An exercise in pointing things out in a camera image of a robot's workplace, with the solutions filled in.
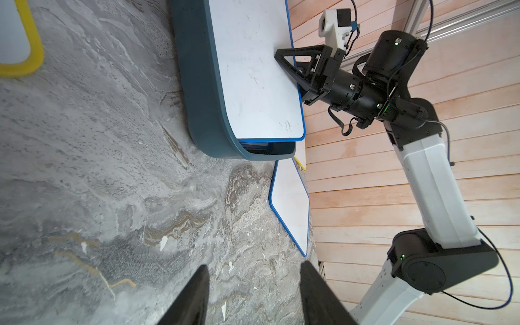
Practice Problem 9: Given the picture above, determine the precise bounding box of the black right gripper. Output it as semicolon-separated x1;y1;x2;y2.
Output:
274;45;386;122

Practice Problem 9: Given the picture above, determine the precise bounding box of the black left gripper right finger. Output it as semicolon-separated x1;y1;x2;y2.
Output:
300;261;357;325

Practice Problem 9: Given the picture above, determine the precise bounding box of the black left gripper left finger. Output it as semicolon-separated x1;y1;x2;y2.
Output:
157;265;210;325

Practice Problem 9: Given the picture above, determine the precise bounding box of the blue-framed whiteboard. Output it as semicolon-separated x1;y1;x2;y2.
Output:
209;0;306;143
268;158;310;257

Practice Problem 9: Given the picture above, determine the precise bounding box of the yellow-framed whiteboard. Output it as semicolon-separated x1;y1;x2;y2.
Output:
1;0;45;78
293;139;307;171

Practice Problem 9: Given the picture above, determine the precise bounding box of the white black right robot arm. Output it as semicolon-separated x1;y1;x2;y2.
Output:
274;31;501;324

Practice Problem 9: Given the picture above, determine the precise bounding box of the teal plastic storage box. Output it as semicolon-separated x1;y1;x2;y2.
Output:
170;1;296;161

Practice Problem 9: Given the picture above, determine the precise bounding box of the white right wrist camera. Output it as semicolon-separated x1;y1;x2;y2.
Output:
318;8;358;56

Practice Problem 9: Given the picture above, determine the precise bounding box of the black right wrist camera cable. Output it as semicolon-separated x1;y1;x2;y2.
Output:
344;0;515;311

